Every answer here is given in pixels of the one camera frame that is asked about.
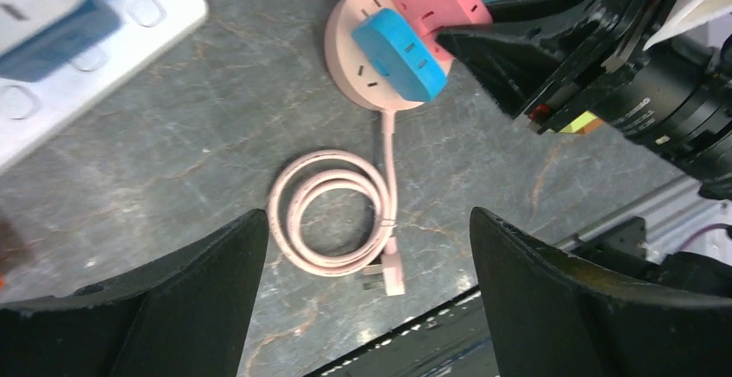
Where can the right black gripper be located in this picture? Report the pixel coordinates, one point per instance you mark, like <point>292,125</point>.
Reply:
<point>629,62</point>

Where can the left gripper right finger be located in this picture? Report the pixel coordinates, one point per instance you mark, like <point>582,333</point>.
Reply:
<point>599,312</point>

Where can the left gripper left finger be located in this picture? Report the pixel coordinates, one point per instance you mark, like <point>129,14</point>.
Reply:
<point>184,314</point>

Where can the pink adapter plug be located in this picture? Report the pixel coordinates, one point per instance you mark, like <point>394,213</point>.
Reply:
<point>427,16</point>

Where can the blue adapter plug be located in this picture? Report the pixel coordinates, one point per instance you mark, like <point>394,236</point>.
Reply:
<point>399,55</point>

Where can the pink round socket with cable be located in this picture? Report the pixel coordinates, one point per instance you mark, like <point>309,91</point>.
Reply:
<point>316,173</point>

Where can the orange green lego stack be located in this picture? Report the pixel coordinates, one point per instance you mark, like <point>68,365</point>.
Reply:
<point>583,124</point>

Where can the white long power strip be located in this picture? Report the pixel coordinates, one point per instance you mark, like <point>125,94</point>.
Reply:
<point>61,74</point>

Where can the blue white cube adapter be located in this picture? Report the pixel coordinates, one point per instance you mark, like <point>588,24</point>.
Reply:
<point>51,20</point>

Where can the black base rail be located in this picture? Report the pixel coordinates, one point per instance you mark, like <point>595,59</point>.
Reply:
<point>451,339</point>

